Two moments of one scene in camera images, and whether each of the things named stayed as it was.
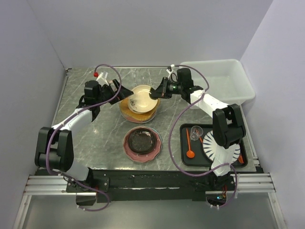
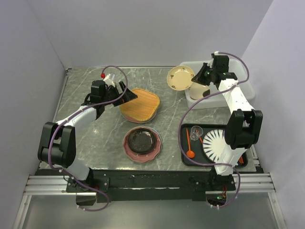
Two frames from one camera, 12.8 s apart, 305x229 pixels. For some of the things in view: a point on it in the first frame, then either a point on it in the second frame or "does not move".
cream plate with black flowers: (140, 101) -> (197, 90)
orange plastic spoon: (189, 153) does not move
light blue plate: (161, 143) does not move
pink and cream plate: (139, 121) does not move
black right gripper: (161, 90) -> (199, 78)
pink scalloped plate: (142, 158) does not move
